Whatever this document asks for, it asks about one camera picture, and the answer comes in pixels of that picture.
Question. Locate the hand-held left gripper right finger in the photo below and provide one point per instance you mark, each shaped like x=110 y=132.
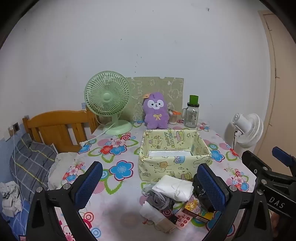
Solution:
x=211 y=187

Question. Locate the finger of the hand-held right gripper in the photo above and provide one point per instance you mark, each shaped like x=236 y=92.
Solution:
x=256 y=165
x=281 y=155

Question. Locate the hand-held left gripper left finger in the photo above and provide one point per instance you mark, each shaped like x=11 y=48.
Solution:
x=89 y=183

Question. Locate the cartoon bear print box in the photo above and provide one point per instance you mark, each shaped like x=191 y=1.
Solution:
x=195 y=207

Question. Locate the white soft packet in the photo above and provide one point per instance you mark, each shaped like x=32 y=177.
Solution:
x=173 y=187

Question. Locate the pink printed pouch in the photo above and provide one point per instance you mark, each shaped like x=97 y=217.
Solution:
x=182 y=219

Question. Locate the grey socks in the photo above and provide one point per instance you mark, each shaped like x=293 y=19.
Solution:
x=159 y=200

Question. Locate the yellow cartoon storage box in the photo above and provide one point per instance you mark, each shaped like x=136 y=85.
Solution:
x=161 y=166

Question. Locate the beige cloth stack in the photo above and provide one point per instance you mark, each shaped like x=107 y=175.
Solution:
x=165 y=226

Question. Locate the white and beige socks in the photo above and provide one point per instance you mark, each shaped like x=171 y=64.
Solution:
x=150 y=210

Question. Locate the white pillow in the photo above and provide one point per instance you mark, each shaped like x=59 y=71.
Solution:
x=60 y=162

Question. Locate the white standing fan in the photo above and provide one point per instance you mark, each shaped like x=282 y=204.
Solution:
x=249 y=129

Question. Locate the beige door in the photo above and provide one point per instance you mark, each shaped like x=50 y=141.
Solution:
x=284 y=92

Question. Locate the grey plaid pillow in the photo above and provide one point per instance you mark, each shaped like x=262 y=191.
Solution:
x=30 y=160

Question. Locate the wooden bed headboard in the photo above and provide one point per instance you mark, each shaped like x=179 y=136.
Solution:
x=46 y=122

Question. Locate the glass mug jar green lid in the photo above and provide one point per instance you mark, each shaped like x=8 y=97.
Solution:
x=191 y=115

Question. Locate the toothpick glass orange lid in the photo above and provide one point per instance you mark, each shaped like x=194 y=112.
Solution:
x=173 y=119

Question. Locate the white crumpled cloth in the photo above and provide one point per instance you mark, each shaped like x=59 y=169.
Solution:
x=9 y=199

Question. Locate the blue bed sheet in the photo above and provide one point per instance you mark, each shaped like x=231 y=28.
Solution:
x=17 y=222

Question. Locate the green desk fan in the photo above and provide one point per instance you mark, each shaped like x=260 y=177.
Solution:
x=106 y=97

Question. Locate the purple plush toy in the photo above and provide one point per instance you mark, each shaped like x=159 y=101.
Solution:
x=155 y=115

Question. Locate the green patterned board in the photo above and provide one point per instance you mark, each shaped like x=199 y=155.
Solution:
x=161 y=88

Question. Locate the wall socket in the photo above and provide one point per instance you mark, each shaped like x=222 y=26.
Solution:
x=16 y=127

